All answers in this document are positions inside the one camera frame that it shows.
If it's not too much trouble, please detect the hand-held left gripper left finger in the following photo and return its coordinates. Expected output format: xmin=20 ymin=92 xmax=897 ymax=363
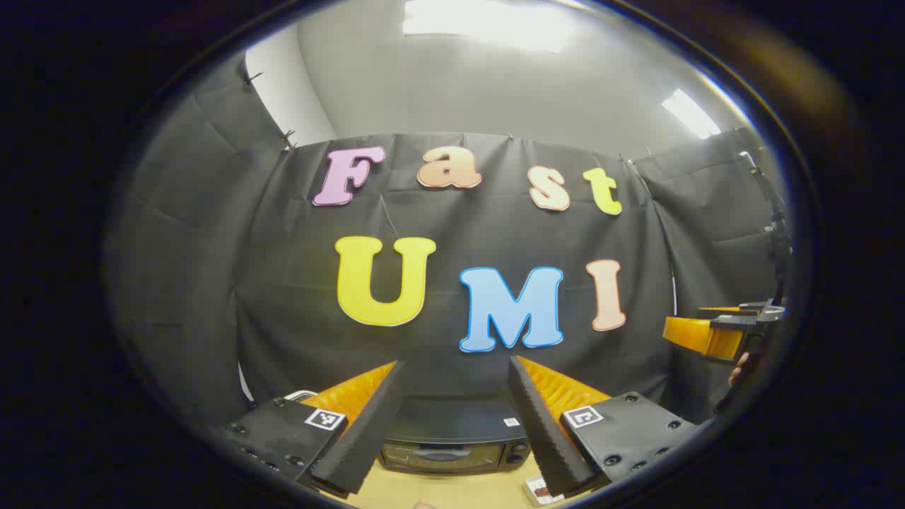
xmin=225 ymin=359 xmax=409 ymax=500

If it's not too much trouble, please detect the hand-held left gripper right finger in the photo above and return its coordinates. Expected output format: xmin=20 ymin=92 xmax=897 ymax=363
xmin=507 ymin=355 xmax=702 ymax=498

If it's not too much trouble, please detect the black electric oven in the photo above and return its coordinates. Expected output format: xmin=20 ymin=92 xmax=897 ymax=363
xmin=377 ymin=396 xmax=532 ymax=475

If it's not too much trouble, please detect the white ribbed tray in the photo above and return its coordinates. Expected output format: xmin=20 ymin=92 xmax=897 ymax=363
xmin=522 ymin=474 xmax=568 ymax=507

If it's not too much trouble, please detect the dark thin pole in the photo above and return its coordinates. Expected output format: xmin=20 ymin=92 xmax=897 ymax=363
xmin=739 ymin=150 xmax=794 ymax=306

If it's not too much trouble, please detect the black backdrop cloth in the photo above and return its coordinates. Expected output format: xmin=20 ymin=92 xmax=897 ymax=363
xmin=106 ymin=53 xmax=794 ymax=433

